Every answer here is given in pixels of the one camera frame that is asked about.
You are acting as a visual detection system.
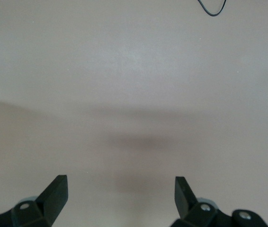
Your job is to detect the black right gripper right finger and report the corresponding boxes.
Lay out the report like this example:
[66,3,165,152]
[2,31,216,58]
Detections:
[170,176,267,227]

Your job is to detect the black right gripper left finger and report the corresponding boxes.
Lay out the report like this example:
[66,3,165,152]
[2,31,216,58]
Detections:
[0,175,69,227]

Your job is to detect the black looped cable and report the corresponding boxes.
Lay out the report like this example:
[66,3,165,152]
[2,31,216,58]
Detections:
[197,0,227,17]

